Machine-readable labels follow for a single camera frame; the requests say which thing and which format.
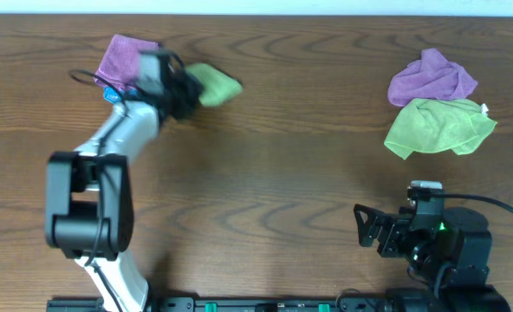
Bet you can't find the green microfiber cloth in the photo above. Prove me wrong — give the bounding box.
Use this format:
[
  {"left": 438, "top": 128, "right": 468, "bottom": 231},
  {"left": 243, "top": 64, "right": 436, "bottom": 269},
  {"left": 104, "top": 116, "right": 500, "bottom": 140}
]
[{"left": 185, "top": 63, "right": 243, "bottom": 107}]

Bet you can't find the folded purple cloth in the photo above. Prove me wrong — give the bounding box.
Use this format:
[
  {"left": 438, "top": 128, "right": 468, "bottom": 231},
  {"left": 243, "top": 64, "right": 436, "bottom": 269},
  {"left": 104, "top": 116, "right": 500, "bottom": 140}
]
[{"left": 94, "top": 35, "right": 159, "bottom": 90}]

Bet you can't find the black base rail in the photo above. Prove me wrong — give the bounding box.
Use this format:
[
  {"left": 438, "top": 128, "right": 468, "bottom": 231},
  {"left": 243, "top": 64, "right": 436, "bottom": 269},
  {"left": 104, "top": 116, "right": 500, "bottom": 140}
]
[{"left": 46, "top": 296, "right": 486, "bottom": 312}]

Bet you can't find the folded blue cloth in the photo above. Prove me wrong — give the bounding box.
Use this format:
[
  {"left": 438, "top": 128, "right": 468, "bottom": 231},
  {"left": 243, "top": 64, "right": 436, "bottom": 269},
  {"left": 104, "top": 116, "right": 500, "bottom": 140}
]
[{"left": 103, "top": 87, "right": 121, "bottom": 104}]

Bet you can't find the left black cable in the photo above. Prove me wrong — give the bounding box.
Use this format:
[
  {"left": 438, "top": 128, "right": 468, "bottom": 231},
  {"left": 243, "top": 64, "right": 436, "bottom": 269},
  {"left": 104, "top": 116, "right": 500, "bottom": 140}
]
[{"left": 68, "top": 68, "right": 130, "bottom": 312}]

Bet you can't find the crumpled green cloth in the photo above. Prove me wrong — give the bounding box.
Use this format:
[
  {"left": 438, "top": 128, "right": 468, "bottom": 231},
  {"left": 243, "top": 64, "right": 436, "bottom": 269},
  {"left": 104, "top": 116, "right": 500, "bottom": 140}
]
[{"left": 384, "top": 98, "right": 497, "bottom": 159}]

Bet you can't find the crumpled purple cloth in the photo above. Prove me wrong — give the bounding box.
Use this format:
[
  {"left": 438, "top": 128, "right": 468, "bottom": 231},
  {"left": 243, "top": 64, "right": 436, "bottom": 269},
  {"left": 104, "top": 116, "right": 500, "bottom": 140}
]
[{"left": 387, "top": 48, "right": 478, "bottom": 107}]

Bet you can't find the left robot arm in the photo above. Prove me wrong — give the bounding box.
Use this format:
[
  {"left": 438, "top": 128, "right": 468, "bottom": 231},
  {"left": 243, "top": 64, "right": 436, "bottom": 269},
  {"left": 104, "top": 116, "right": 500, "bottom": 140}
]
[{"left": 44, "top": 49, "right": 203, "bottom": 311}]

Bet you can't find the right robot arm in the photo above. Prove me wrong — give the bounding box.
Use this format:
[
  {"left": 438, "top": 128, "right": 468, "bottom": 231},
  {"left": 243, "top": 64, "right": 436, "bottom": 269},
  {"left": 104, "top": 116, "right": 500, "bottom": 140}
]
[{"left": 354, "top": 203, "right": 510, "bottom": 312}]

